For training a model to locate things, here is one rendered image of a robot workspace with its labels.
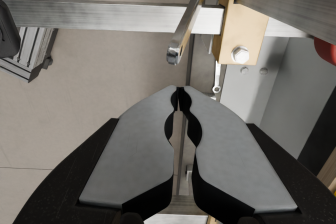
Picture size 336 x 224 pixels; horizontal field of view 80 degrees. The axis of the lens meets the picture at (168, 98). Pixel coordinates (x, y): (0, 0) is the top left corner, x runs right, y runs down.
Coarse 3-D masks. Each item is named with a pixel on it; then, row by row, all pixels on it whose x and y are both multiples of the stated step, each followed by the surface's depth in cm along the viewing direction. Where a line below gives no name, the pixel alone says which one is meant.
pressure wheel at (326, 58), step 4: (316, 40) 23; (320, 40) 22; (316, 44) 23; (320, 44) 22; (324, 44) 22; (328, 44) 21; (332, 44) 21; (316, 48) 24; (320, 48) 23; (324, 48) 22; (328, 48) 21; (332, 48) 21; (320, 52) 23; (324, 52) 22; (328, 52) 22; (332, 52) 21; (320, 56) 24; (324, 56) 23; (328, 56) 22; (332, 56) 21; (328, 60) 23; (332, 60) 22
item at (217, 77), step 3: (216, 63) 43; (216, 66) 43; (219, 66) 43; (216, 69) 44; (219, 69) 44; (216, 72) 44; (219, 72) 44; (216, 75) 45; (219, 75) 45; (216, 78) 45; (219, 78) 45; (216, 81) 45; (216, 84) 46; (213, 87) 46; (219, 87) 46; (213, 90) 46; (216, 90) 47; (219, 90) 46
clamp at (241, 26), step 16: (224, 0) 23; (224, 16) 23; (240, 16) 23; (256, 16) 23; (224, 32) 24; (240, 32) 24; (256, 32) 24; (224, 48) 25; (256, 48) 25; (240, 64) 26
